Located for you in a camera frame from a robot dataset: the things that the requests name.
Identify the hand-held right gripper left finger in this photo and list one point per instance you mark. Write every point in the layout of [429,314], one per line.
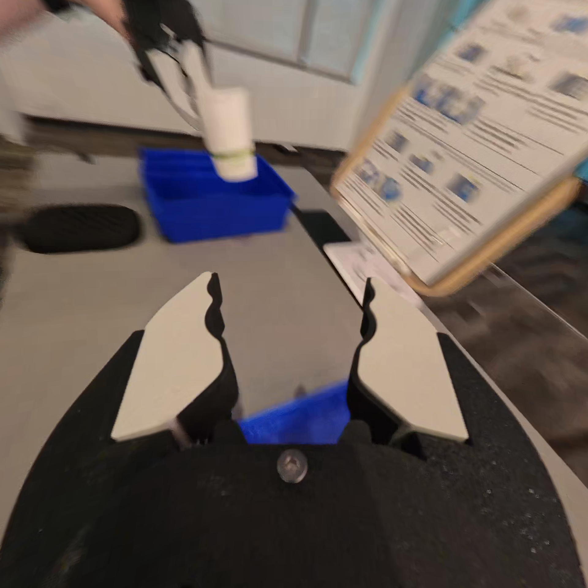
[170,377]

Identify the blue plastic bin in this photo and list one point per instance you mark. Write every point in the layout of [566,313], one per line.
[220,216]
[294,418]

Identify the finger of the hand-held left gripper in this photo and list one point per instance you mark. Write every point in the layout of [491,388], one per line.
[197,78]
[176,92]

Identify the large window with blinds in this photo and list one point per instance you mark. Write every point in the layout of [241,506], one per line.
[276,32]

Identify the black wristband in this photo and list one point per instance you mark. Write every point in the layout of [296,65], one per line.
[57,5]

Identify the white paper cup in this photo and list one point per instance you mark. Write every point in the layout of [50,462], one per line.
[228,129]

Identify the printed instruction sign board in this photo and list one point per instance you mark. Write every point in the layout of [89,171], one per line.
[478,138]

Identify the black flat mat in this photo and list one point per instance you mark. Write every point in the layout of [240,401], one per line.
[322,228]

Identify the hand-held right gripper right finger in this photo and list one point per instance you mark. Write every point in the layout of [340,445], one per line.
[413,377]

